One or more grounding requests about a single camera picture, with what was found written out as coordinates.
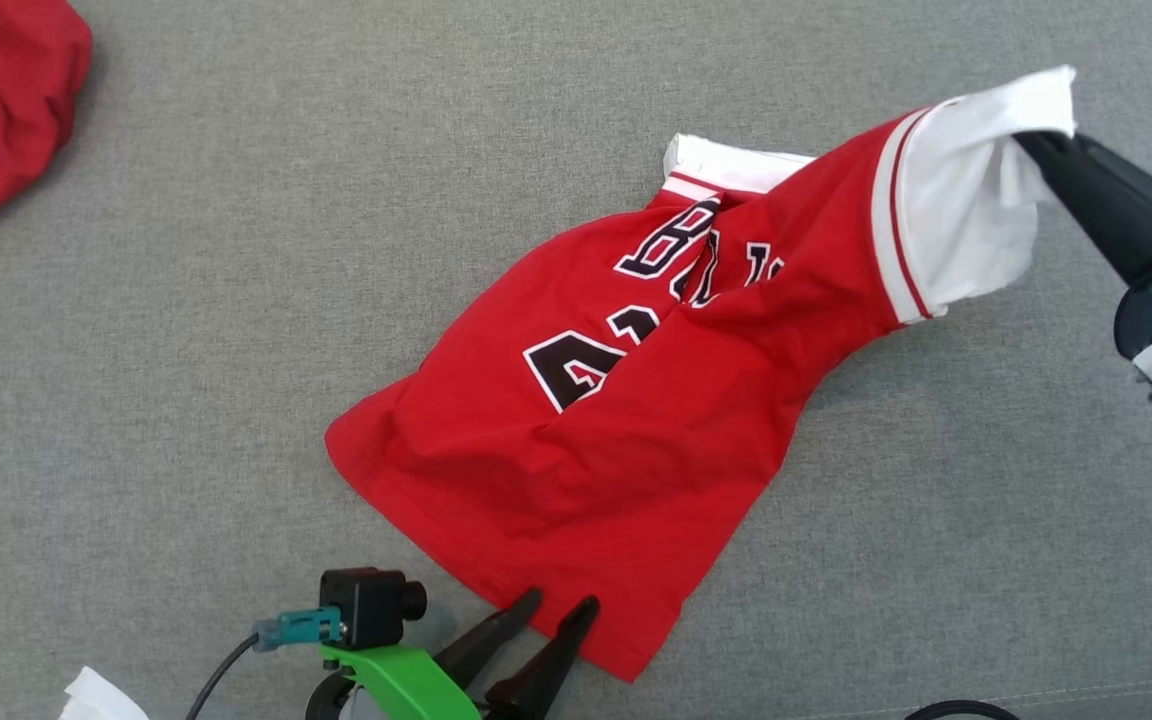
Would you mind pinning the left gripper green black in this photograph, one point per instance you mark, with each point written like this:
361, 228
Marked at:
406, 685

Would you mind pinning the red jersey with black lettering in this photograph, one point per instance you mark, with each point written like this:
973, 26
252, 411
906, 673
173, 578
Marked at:
636, 420

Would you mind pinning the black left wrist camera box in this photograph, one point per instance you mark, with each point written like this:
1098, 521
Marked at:
366, 605

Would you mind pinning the teal left camera connector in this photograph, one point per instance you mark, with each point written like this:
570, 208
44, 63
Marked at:
301, 630

